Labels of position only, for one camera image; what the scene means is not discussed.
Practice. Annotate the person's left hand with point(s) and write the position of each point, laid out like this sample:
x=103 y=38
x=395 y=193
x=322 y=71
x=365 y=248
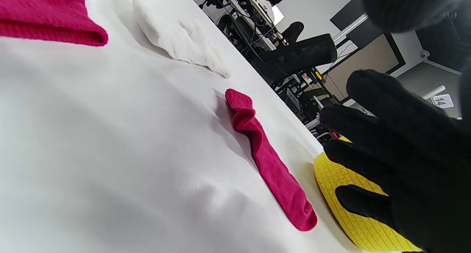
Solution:
x=423 y=172

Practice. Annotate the white paper sign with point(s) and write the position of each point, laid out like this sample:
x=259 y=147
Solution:
x=443 y=100

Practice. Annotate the black mesh office chair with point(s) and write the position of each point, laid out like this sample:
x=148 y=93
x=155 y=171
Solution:
x=301 y=56

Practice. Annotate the pink sock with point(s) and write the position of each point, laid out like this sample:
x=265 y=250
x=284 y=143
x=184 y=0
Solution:
x=44 y=14
x=272 y=164

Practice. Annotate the yellow woven basket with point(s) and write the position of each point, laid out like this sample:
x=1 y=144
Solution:
x=353 y=223

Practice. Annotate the tan board black frame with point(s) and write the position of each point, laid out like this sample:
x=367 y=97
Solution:
x=368 y=61

